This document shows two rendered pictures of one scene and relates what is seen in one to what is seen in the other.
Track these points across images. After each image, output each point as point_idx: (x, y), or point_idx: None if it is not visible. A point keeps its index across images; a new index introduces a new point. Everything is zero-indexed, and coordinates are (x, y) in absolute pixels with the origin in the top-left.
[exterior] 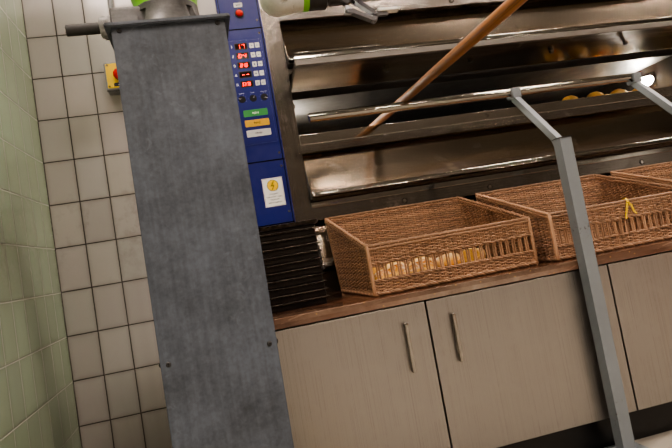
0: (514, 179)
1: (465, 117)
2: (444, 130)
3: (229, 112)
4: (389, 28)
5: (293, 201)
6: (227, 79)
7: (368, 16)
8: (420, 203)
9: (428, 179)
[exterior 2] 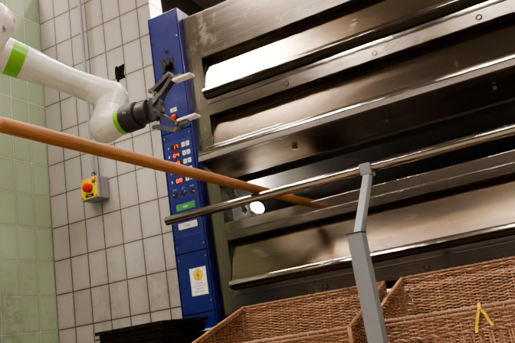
0: (460, 256)
1: (394, 184)
2: (369, 203)
3: None
4: (310, 99)
5: (220, 289)
6: None
7: (168, 129)
8: (338, 290)
9: (342, 262)
